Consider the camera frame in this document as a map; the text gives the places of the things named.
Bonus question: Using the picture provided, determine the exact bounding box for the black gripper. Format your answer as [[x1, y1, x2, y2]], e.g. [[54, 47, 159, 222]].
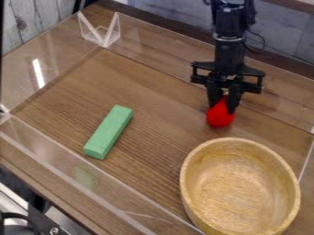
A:
[[190, 62, 265, 114]]

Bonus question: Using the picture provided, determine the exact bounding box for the red strawberry toy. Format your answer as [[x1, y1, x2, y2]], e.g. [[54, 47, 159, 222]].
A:
[[206, 95, 236, 128]]

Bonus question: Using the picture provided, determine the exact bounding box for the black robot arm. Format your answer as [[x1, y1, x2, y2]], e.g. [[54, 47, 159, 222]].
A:
[[190, 0, 265, 114]]

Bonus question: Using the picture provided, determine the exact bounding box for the green rectangular block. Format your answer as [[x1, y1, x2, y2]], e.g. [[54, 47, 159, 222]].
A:
[[83, 105, 134, 160]]

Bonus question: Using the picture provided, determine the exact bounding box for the wooden bowl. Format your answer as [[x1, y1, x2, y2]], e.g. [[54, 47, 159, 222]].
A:
[[179, 138, 301, 235]]

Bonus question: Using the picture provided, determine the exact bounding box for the black cable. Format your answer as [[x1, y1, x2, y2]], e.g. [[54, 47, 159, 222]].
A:
[[244, 28, 314, 67]]

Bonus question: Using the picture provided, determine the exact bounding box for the clear acrylic enclosure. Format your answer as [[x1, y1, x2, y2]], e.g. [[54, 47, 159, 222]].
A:
[[0, 6, 314, 235]]

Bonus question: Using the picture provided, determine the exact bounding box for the black metal table frame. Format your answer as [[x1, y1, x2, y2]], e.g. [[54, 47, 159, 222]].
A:
[[0, 167, 63, 235]]

